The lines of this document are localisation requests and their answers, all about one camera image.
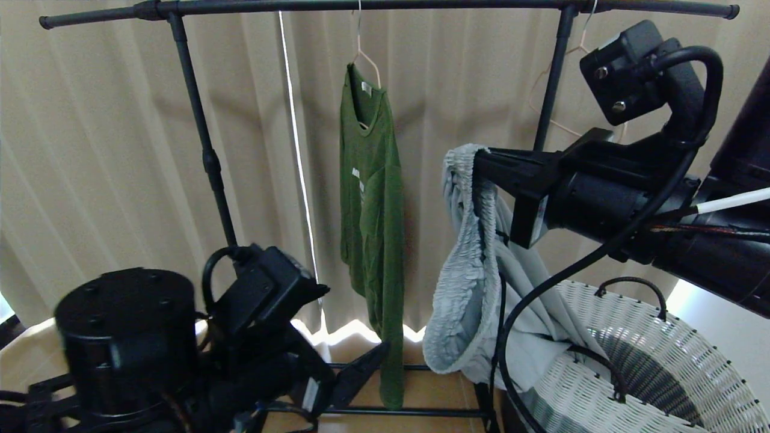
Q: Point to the pale grey garment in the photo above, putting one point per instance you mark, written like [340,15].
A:
[463,288]

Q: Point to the green sleeveless shirt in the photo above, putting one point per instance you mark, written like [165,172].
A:
[373,240]

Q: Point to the black clothes rack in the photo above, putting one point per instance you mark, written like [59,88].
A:
[198,114]

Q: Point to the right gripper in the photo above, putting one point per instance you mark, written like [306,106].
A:
[601,198]

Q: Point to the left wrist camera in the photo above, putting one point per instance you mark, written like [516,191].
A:
[264,288]

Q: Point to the white laundry basket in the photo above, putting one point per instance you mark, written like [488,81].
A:
[662,373]

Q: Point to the pink clothes hanger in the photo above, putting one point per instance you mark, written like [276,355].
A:
[359,42]
[556,125]

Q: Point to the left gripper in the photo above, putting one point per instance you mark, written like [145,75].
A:
[264,379]

